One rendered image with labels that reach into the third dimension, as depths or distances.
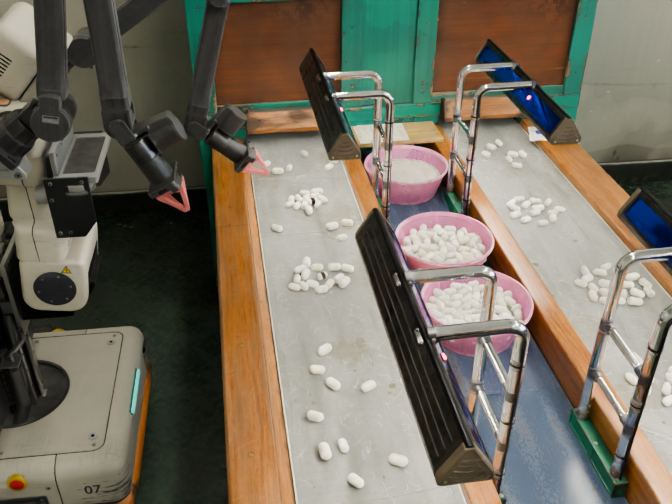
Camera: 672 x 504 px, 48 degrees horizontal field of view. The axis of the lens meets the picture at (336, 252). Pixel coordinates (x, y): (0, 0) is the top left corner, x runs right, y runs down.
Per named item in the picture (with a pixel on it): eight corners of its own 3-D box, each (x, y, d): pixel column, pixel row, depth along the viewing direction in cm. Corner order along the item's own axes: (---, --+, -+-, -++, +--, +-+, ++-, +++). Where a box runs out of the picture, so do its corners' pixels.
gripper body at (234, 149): (251, 141, 214) (231, 127, 210) (254, 158, 205) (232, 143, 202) (238, 158, 216) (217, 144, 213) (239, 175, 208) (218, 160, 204)
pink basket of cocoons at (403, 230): (431, 306, 192) (433, 275, 187) (375, 255, 211) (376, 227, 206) (510, 275, 203) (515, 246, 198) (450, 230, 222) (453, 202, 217)
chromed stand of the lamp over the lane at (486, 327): (405, 527, 137) (420, 340, 112) (382, 444, 153) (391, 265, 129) (504, 513, 139) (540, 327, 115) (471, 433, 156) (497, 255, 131)
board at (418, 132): (347, 148, 248) (347, 145, 247) (340, 129, 260) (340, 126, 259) (443, 141, 252) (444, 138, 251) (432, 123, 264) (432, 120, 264)
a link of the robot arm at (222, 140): (201, 135, 208) (201, 144, 203) (215, 116, 205) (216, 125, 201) (221, 148, 211) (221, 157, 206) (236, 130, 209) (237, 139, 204)
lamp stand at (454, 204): (460, 231, 222) (476, 87, 197) (442, 198, 238) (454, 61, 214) (521, 225, 224) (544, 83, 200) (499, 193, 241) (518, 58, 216)
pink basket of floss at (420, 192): (416, 219, 228) (418, 191, 222) (347, 192, 241) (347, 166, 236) (461, 186, 245) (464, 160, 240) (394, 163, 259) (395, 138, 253)
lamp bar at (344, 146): (328, 161, 179) (328, 134, 175) (298, 71, 230) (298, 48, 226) (361, 159, 180) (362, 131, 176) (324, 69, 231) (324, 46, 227)
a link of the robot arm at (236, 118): (187, 117, 207) (184, 129, 200) (211, 86, 203) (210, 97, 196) (222, 142, 212) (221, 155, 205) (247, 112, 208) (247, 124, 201)
